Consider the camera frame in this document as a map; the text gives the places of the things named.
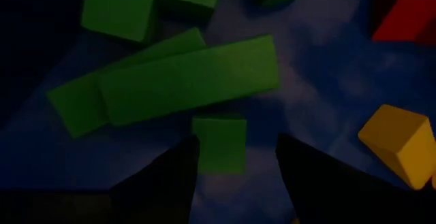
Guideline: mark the blue plastic bin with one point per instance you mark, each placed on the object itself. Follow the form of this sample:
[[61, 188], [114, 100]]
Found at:
[[323, 64]]

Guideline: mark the long green block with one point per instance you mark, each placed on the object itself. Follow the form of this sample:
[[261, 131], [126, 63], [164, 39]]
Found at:
[[190, 81]]

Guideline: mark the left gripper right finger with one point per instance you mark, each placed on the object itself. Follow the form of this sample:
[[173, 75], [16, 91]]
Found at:
[[340, 196]]

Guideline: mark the yellow rectangular block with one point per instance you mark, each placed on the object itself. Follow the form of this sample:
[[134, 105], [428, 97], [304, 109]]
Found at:
[[398, 139]]

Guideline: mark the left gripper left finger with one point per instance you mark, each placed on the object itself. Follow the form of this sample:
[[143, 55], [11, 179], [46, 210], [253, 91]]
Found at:
[[102, 203]]

